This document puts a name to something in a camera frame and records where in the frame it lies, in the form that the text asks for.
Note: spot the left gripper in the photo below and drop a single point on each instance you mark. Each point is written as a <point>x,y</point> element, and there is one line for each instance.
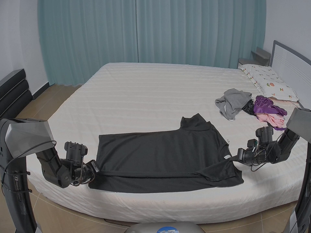
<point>87,173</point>

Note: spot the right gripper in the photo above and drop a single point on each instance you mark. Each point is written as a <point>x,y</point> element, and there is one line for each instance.
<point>249,158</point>

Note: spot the black T-shirt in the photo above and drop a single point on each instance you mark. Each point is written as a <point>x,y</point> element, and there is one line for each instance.
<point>158,154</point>

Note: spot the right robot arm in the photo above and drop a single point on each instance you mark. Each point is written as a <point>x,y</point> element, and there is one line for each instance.
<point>289,144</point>

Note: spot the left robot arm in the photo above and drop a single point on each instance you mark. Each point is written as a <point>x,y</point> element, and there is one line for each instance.
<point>26,137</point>

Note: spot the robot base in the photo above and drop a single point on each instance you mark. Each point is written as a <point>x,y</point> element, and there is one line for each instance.
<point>165,228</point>

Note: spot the bed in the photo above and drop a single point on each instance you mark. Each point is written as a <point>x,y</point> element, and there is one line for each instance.
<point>158,93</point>

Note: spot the pink garment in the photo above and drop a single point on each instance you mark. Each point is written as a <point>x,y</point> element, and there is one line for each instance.
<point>272,120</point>

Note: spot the black shiny garment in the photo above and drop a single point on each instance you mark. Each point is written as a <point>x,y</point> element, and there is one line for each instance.
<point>249,108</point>

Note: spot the purple garment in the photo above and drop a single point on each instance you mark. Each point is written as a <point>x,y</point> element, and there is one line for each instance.
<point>264,107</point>

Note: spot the grey garment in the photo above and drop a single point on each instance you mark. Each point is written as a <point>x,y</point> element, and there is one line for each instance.
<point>233,102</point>

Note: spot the white printed pillow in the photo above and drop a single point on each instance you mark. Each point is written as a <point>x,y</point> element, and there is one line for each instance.
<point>269,82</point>

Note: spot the grey bedside table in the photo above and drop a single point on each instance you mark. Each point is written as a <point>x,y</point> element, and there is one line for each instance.
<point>260,56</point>

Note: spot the black chest of drawers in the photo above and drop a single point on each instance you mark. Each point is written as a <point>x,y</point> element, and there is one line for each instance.
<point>14,93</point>

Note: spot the blue-green curtain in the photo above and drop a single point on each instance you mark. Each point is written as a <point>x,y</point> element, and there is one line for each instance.
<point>201,25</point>
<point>87,33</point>

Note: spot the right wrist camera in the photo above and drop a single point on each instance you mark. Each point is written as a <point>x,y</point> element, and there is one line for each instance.
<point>251,144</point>

